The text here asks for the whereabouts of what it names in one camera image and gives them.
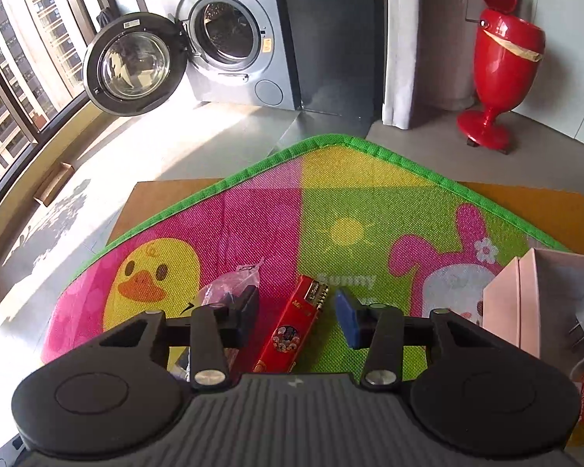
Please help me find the white curtain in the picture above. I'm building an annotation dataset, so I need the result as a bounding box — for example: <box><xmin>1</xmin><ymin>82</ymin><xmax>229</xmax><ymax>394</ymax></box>
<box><xmin>382</xmin><ymin>0</ymin><xmax>474</xmax><ymax>132</ymax></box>

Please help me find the colourful cartoon play mat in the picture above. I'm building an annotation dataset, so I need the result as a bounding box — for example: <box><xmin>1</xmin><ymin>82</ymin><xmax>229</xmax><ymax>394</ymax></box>
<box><xmin>41</xmin><ymin>133</ymin><xmax>578</xmax><ymax>376</ymax></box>

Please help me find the clear plastic bag dark item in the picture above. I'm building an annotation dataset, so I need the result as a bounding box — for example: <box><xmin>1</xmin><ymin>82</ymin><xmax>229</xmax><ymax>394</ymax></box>
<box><xmin>172</xmin><ymin>260</ymin><xmax>265</xmax><ymax>381</ymax></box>

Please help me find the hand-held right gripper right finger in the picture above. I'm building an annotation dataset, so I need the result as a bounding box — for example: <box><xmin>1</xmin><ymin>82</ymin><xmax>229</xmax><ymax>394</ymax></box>
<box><xmin>334</xmin><ymin>289</ymin><xmax>490</xmax><ymax>391</ymax></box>

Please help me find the large glass window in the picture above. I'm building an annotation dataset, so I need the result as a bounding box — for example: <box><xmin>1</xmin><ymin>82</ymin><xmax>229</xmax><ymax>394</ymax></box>
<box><xmin>0</xmin><ymin>0</ymin><xmax>138</xmax><ymax>227</ymax></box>

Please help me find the red pedestal trash bin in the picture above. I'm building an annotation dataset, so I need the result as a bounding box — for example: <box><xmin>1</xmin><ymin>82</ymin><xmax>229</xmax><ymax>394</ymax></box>
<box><xmin>456</xmin><ymin>0</ymin><xmax>547</xmax><ymax>151</ymax></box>

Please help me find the silver washing machine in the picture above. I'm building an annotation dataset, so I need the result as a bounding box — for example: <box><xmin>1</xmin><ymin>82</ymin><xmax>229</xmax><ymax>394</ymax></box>
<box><xmin>158</xmin><ymin>0</ymin><xmax>305</xmax><ymax>111</ymax></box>

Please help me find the round washing machine door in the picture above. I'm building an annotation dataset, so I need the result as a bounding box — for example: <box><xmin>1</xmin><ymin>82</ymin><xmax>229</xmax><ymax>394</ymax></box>
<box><xmin>82</xmin><ymin>12</ymin><xmax>191</xmax><ymax>118</ymax></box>

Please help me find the pink cardboard box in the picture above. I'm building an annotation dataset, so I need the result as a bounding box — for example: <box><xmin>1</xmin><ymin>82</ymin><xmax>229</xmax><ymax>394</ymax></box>
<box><xmin>482</xmin><ymin>247</ymin><xmax>584</xmax><ymax>453</ymax></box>

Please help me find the red patterned box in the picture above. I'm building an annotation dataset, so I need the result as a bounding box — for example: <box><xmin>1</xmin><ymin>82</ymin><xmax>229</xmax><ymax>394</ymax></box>
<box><xmin>252</xmin><ymin>275</ymin><xmax>331</xmax><ymax>376</ymax></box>

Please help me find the small wooden block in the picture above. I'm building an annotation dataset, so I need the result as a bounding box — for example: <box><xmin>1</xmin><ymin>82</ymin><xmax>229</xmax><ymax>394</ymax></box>
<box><xmin>32</xmin><ymin>162</ymin><xmax>75</xmax><ymax>207</ymax></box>

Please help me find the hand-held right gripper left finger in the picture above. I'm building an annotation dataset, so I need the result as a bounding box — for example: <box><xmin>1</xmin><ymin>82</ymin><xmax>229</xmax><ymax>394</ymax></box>
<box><xmin>95</xmin><ymin>286</ymin><xmax>260</xmax><ymax>392</ymax></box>

